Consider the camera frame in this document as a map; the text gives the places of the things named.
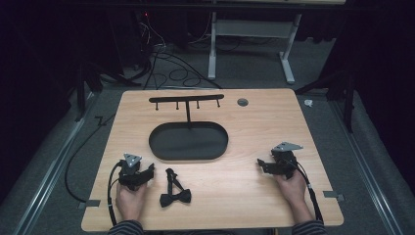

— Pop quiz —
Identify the person's left hand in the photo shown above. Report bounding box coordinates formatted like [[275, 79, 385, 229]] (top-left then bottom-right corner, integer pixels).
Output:
[[115, 181, 149, 223]]

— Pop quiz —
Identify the black bow tie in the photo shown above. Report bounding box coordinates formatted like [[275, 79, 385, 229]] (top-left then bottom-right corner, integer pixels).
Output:
[[159, 167, 193, 209]]

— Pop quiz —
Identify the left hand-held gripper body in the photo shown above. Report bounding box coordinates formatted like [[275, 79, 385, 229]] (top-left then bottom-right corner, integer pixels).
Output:
[[117, 152, 152, 192]]

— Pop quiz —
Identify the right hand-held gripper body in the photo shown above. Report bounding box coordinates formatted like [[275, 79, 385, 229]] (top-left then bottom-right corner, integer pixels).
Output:
[[269, 141, 304, 180]]

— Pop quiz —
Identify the left hand-held gripper black cable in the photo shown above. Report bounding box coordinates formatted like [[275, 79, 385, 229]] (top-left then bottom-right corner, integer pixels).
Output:
[[106, 160, 126, 227]]

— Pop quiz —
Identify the person's right hand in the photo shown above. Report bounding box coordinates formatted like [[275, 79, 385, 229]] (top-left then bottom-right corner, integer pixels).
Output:
[[273, 168, 309, 212]]

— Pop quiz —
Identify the hand-held gripper black cable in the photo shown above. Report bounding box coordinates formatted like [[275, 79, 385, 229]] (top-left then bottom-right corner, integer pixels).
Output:
[[106, 160, 126, 227], [288, 158, 325, 225]]

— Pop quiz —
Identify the right hand-held gripper black cable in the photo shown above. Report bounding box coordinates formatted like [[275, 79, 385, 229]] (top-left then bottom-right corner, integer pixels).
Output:
[[288, 158, 325, 225]]

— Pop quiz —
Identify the white metal desk frame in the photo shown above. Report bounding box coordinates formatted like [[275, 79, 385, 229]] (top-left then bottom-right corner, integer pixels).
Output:
[[207, 11, 303, 85]]

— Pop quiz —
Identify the black hook rack with tray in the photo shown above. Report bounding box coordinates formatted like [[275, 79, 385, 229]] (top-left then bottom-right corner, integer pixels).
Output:
[[148, 93, 229, 162]]

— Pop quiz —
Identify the long black floor cable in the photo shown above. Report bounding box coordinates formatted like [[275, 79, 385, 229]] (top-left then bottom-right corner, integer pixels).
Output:
[[64, 112, 117, 204]]

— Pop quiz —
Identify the tangle of black floor cables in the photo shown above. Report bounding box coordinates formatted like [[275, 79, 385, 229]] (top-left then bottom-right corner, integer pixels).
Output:
[[131, 13, 223, 91]]

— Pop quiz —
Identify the grey tape strip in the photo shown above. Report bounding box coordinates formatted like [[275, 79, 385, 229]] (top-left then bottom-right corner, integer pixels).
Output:
[[322, 190, 346, 202], [77, 199, 102, 210]]

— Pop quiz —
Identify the black tripod stand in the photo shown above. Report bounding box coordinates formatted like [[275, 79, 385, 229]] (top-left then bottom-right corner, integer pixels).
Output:
[[67, 60, 143, 122], [294, 70, 357, 134]]

